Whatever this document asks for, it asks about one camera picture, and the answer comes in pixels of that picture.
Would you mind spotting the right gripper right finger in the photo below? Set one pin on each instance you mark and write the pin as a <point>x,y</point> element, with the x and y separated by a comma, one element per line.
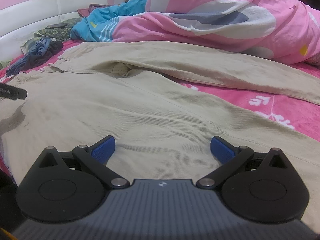
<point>262,187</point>

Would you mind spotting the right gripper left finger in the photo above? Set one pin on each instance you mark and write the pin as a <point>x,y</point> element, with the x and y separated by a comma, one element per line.
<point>66,186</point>

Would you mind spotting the beige khaki trousers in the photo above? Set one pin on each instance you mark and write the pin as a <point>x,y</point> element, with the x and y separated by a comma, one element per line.
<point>150,104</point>

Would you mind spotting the dark blue crumpled clothes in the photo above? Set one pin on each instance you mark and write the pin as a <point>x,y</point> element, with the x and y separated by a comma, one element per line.
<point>43,50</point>

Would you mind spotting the olive patterned pillow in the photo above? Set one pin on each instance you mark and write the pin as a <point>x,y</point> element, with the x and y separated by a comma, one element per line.
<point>61,34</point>

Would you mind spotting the pink floral bed sheet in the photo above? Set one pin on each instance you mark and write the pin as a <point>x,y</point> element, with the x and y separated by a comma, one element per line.
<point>275,104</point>

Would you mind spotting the pink white headboard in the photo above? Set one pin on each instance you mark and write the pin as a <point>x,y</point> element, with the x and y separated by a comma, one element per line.
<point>20,19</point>

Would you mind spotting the maroon garment by headboard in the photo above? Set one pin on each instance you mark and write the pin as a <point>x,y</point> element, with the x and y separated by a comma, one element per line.
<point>85,12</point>

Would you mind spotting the pink and blue quilt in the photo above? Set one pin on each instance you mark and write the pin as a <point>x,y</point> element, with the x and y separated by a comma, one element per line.
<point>286,31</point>

